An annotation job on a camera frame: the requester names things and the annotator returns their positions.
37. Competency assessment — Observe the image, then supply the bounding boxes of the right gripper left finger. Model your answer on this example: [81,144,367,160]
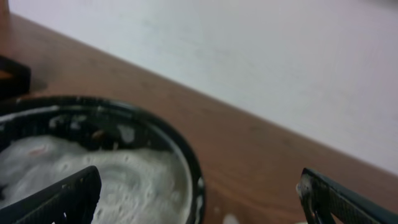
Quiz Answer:
[1,166,101,224]

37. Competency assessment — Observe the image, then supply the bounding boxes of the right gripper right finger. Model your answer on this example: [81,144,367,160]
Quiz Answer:
[296,168,397,224]

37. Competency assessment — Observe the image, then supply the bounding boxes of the black rectangular soapy tray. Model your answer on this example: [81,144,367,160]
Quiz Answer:
[1,56,31,100]

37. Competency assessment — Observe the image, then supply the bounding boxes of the black round tray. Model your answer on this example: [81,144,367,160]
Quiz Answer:
[1,96,206,224]

